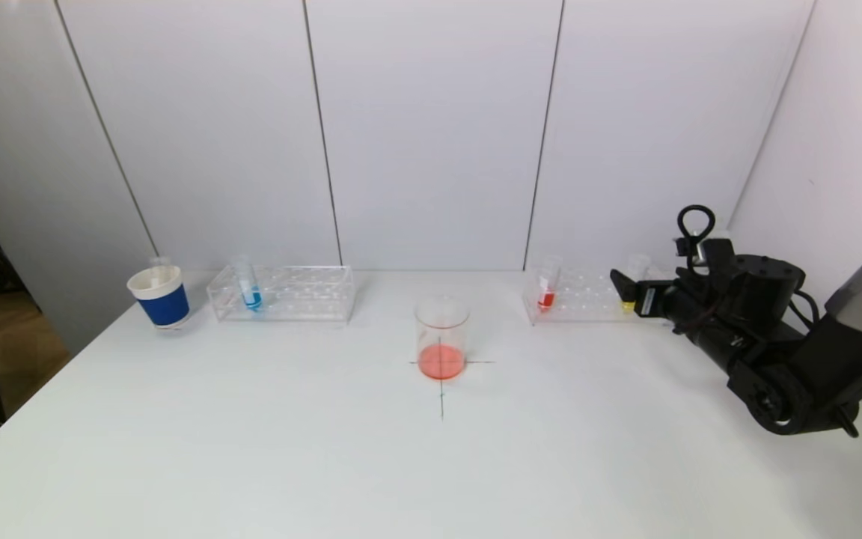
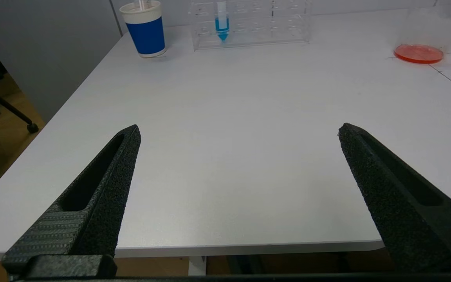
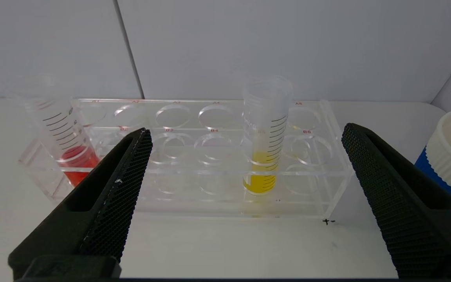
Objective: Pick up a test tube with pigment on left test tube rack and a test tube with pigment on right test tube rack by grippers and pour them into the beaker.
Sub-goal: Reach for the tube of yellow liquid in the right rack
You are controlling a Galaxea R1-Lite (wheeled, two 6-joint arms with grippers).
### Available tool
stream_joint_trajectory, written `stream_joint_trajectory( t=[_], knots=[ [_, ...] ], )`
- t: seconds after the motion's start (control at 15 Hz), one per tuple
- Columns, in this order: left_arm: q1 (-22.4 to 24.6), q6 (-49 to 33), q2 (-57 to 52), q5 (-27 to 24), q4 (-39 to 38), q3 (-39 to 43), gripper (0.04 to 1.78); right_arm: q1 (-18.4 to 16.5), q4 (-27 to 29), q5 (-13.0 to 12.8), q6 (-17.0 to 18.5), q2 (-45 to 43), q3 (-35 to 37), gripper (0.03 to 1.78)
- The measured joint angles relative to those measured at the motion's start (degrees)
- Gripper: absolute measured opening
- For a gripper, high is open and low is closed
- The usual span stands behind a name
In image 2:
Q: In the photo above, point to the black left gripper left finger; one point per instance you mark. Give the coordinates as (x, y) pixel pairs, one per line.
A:
(100, 203)

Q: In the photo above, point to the blue pigment test tube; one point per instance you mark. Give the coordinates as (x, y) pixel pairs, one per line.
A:
(222, 27)

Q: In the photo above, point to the clear glass beaker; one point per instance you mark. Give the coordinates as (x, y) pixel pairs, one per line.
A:
(419, 53)

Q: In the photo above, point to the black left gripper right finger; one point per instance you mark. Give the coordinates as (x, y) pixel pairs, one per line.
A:
(401, 203)

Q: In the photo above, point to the black stand legs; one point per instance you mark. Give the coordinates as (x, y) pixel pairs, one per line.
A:
(6, 105)

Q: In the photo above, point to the blue white paper cup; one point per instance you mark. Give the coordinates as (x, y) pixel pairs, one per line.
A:
(146, 35)

